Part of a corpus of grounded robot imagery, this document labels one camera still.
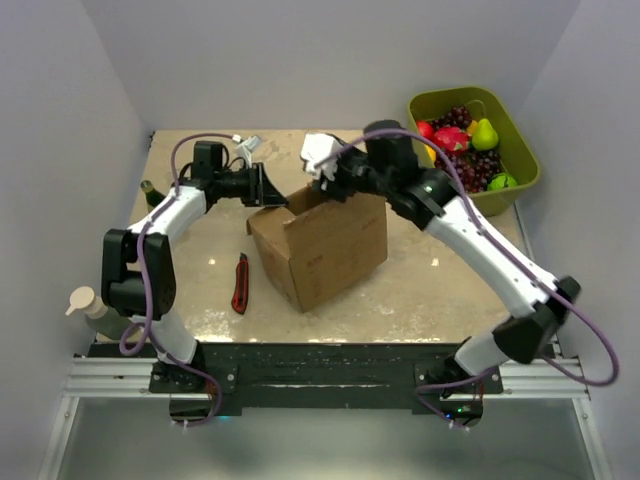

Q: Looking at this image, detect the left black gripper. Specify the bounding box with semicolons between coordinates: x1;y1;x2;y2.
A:
215;162;289;208

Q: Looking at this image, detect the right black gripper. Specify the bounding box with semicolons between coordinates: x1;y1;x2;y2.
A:
312;143;394;203

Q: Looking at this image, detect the brown cardboard express box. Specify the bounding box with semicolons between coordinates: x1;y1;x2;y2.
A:
246;186;388;313

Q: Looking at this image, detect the red black utility knife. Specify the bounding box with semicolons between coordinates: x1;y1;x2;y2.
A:
231;253;249;315

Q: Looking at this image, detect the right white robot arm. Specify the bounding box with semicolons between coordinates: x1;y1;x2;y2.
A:
300;120;581;393

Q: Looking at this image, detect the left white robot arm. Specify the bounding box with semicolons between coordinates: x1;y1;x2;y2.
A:
101;133;288;392

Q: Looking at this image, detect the orange fruit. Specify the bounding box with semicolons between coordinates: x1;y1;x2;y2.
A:
425;145;437;164

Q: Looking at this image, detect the red apple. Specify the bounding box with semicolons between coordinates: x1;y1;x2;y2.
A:
416;120;435;142

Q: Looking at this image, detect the pink dragon fruit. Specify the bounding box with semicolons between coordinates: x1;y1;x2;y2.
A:
432;126;471;154

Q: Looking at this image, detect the near green glass bottle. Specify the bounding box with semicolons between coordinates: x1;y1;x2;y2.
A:
140;180;165;212

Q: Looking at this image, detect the upper dark grape bunch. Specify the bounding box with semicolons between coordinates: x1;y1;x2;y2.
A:
430;105;473;131

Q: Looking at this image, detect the dark grape bunch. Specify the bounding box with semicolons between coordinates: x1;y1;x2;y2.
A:
430;105;473;131
447;149;504;194

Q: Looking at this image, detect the lower dark grape bunch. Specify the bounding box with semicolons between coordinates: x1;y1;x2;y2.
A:
447;149;504;194

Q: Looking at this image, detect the green pear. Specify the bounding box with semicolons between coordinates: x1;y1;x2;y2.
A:
471;118;499;151

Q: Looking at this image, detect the green round fruit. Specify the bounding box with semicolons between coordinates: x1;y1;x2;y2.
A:
487;173;518;191

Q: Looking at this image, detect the green plastic fruit bin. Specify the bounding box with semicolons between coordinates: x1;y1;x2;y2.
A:
407;87;541;216

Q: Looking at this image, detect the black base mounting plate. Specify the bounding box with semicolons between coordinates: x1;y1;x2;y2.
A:
88;341;556;418

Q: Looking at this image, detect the beige pump dispenser bottle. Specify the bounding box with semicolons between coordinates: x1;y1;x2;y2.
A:
65;286;131;341

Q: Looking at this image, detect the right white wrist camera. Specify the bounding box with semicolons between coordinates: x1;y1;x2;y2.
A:
300;132;341;181

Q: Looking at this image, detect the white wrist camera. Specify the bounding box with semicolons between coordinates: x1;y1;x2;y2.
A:
232;135;263;165
300;132;341;181

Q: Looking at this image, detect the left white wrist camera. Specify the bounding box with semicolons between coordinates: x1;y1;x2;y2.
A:
232;135;263;165

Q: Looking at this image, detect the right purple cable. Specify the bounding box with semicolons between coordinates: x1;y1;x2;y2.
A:
319;128;621;387

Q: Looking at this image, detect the purple cable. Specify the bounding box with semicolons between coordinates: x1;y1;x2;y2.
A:
319;128;621;387
118;132;241;357

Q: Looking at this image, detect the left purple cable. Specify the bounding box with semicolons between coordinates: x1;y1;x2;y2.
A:
118;132;241;357

